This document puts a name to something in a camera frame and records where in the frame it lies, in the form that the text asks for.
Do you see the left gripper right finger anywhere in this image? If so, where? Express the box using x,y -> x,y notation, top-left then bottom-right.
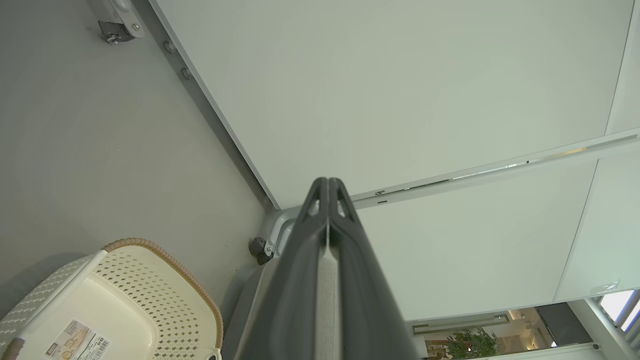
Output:
327,177 -> 421,360

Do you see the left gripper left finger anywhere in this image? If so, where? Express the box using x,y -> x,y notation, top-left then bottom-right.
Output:
239,177 -> 330,360

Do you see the cream perforated laundry basket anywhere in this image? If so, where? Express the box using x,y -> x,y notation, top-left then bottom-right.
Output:
0,237 -> 225,360

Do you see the paper label in basket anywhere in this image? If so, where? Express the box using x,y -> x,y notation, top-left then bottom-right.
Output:
43,318 -> 112,360

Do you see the black caster wheel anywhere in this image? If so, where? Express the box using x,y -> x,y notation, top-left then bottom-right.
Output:
97,20 -> 124,45
248,236 -> 274,266

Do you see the green potted plant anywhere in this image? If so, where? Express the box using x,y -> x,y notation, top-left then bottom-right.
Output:
446,327 -> 501,360

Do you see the dark background screen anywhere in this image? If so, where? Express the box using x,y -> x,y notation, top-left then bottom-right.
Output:
534,302 -> 594,347

